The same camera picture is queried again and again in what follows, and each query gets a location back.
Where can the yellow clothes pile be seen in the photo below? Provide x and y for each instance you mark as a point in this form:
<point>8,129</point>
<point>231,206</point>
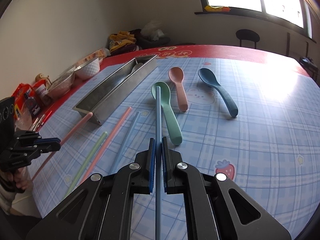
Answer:
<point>122,42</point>

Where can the plastic-wrapped bowl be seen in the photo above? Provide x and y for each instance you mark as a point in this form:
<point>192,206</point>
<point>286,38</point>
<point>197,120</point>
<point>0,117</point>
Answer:
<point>61,86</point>

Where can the pink spoon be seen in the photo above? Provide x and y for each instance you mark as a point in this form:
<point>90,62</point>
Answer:
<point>176,75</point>

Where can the snack box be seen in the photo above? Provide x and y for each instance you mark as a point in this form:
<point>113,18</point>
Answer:
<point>100,54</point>

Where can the person's left hand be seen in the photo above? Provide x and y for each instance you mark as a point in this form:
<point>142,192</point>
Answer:
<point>20,177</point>

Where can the steel utensil tray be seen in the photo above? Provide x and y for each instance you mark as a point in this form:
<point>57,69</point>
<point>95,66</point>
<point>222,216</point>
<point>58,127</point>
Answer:
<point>105,98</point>

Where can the green spoon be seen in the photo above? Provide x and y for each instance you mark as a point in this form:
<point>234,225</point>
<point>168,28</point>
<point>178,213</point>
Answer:
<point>173,127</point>

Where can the blue spoon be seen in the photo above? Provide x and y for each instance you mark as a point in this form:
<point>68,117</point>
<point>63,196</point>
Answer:
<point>209,78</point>

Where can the white sleeve forearm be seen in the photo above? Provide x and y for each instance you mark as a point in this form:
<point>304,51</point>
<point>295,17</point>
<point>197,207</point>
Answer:
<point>8,194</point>

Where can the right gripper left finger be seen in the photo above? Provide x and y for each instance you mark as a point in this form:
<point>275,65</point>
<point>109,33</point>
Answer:
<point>143,182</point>

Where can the yellow object on windowsill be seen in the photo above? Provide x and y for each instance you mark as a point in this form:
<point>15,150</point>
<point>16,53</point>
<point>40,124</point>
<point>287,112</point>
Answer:
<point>209,8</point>

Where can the white textured bowl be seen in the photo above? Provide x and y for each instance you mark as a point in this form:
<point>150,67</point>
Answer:
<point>88,69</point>

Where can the pink chopstick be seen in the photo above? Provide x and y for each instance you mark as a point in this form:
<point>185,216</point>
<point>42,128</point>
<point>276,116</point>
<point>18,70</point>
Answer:
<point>64,140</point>
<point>105,144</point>

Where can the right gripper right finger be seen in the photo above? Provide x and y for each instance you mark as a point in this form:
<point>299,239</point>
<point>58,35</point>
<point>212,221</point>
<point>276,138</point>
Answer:
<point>170,159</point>

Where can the black round chair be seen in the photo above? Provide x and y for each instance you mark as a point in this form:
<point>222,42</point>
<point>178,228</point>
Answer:
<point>247,35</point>

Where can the green chopstick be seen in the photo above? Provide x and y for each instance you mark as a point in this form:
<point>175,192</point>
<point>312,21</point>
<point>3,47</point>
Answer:
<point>85,163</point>

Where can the white plastic bag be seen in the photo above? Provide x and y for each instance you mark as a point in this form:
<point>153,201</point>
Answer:
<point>152,30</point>

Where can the blue chopstick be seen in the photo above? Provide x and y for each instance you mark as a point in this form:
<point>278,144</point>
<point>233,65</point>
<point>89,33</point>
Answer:
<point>158,164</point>
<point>124,143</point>

